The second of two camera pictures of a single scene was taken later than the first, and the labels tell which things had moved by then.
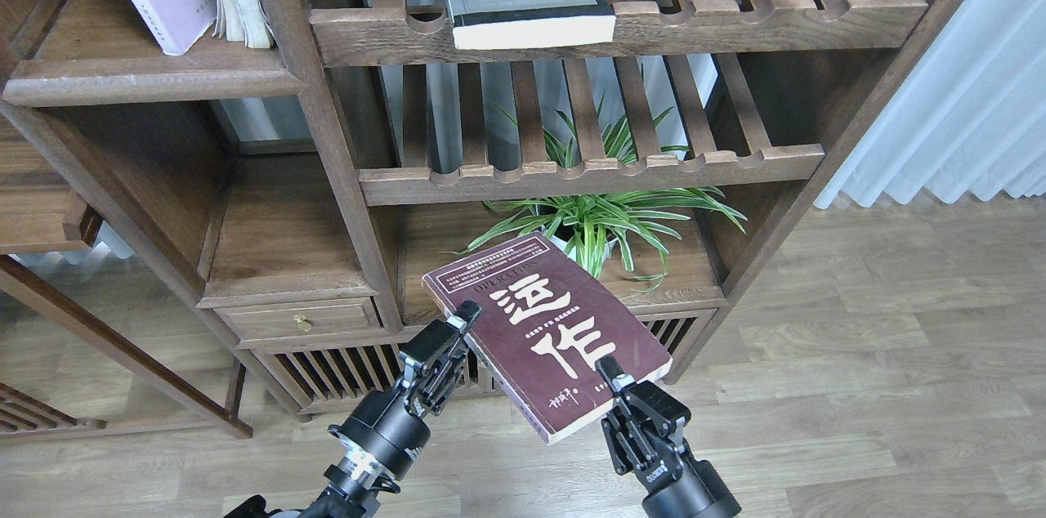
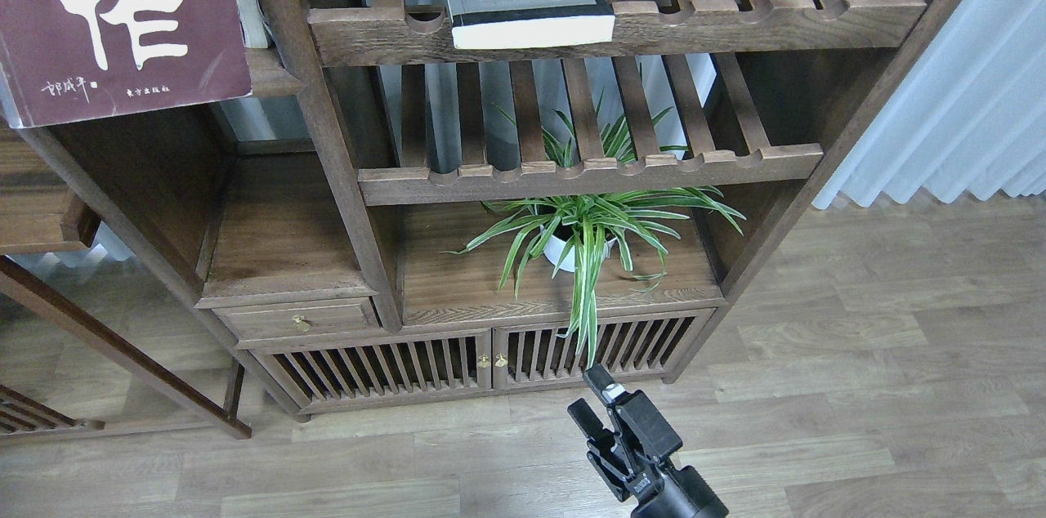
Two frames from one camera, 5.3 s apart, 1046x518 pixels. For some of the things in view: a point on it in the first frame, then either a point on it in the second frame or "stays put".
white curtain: (973, 119) stays put
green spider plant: (596, 224) stays put
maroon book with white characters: (543, 324) to (100, 23)
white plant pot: (561, 245) stays put
